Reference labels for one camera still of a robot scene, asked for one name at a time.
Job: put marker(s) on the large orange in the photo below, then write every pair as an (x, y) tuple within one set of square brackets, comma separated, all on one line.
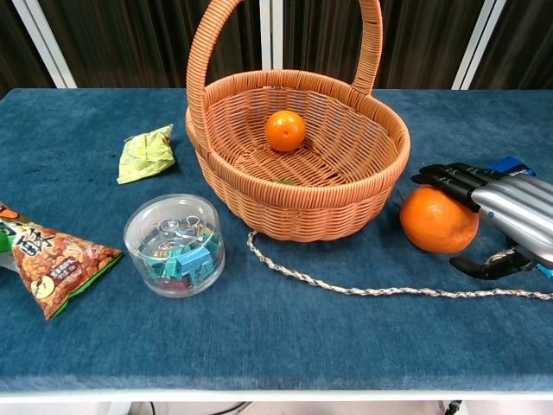
[(436, 225)]

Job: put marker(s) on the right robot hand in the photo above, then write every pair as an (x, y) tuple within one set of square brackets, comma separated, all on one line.
[(514, 203)]

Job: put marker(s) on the blue table cloth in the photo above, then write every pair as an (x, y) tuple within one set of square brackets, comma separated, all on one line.
[(259, 337)]

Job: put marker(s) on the small orange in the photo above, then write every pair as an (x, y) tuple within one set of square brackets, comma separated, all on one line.
[(285, 131)]

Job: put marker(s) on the orange wicker basket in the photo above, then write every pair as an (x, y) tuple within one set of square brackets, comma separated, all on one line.
[(302, 207)]

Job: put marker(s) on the dark pleated curtain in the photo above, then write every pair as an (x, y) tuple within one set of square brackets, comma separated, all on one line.
[(129, 43), (415, 43), (17, 56), (527, 43)]

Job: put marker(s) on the green orange snack bag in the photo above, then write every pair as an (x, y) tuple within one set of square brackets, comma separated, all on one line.
[(52, 263)]

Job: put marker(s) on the blue snack packet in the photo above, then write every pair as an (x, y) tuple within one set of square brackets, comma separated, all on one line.
[(512, 165)]

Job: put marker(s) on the yellow-green snack packet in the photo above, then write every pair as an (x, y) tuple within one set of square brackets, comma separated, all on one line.
[(144, 155)]

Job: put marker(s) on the white partition frame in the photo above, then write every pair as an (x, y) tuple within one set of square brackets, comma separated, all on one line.
[(479, 43), (43, 43), (272, 34)]

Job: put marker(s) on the clear round clip container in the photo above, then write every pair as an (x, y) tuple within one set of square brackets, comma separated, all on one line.
[(173, 246)]

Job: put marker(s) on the small green wrapper piece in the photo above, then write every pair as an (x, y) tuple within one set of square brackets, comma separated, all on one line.
[(285, 182)]

